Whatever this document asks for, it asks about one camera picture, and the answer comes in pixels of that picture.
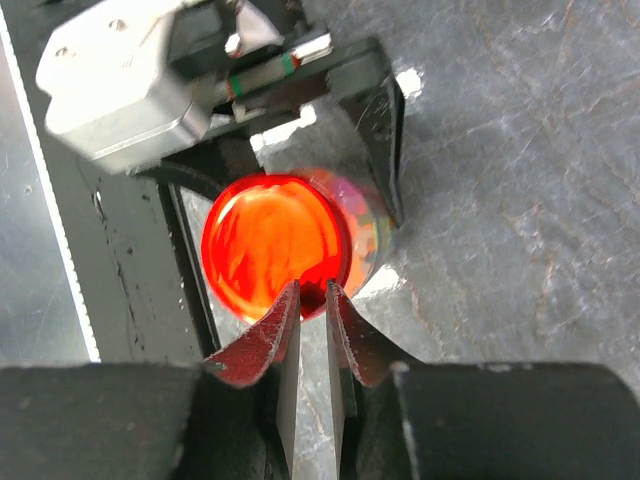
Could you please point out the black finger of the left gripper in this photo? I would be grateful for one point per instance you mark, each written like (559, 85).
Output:
(378, 116)
(183, 176)

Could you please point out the blue slotted cable duct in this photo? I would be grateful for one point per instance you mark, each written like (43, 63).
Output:
(50, 198)

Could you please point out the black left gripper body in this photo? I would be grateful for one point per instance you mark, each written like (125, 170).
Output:
(254, 63)

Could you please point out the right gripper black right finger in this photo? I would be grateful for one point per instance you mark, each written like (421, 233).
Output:
(396, 417)

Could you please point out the clear glass jar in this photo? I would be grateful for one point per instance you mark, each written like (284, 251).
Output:
(365, 219)

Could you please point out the red jar lid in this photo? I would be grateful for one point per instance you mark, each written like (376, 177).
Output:
(266, 230)

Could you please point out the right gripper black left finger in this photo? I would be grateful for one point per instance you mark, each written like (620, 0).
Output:
(231, 416)

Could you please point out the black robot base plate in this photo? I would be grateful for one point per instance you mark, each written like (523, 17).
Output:
(133, 253)

